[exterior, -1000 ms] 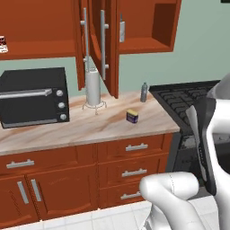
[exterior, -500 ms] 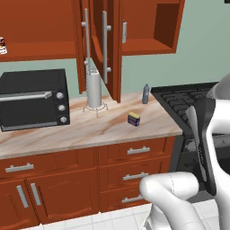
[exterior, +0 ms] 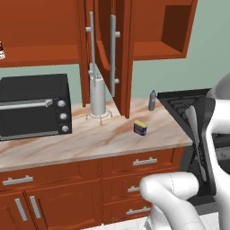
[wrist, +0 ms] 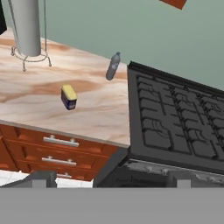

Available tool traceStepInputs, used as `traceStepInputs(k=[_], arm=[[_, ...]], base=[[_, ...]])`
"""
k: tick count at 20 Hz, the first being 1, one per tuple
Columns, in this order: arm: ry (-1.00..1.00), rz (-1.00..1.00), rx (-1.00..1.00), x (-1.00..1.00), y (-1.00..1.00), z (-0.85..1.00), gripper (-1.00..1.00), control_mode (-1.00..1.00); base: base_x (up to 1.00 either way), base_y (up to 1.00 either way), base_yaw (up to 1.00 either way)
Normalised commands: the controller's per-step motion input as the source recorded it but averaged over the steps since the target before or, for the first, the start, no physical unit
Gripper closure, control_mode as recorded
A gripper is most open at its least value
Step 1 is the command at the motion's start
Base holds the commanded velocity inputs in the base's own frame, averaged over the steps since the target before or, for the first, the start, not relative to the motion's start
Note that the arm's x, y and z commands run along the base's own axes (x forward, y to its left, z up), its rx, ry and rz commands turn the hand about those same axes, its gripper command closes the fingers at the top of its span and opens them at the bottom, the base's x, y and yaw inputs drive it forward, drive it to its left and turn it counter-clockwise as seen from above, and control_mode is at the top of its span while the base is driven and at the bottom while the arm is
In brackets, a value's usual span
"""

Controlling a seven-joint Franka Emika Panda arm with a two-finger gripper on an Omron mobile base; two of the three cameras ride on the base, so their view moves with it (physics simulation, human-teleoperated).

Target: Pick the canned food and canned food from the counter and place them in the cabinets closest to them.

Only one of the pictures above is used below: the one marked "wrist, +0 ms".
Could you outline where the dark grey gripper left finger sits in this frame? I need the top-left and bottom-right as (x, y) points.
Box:
(0, 170), (58, 189)

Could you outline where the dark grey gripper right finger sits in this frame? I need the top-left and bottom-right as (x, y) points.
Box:
(167, 170), (224, 189)

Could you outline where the red-brown drawer front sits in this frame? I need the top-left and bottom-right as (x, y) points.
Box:
(0, 123), (118, 158)
(17, 159), (99, 182)
(4, 139), (109, 173)

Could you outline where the red-brown cupboard door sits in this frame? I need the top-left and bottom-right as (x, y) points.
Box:
(0, 134), (19, 172)

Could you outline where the black gas hob stove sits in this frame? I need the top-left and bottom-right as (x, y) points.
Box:
(92, 60), (224, 189)

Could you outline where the blue can with yellow lid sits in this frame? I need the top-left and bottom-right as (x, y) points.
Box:
(60, 84), (79, 111)

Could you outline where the grey water bottle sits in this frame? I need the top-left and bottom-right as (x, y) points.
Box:
(105, 52), (122, 81)

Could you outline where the grey paper towel roll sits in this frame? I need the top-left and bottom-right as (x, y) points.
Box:
(7, 0), (42, 58)

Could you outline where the black appliance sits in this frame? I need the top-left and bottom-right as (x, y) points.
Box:
(0, 0), (8, 36)

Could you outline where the silver bar drawer handle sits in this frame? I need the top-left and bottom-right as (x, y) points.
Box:
(42, 134), (81, 148)
(56, 171), (73, 179)
(41, 155), (78, 167)

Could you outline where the red-brown wall cabinet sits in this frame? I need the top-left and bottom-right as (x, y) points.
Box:
(158, 0), (188, 11)

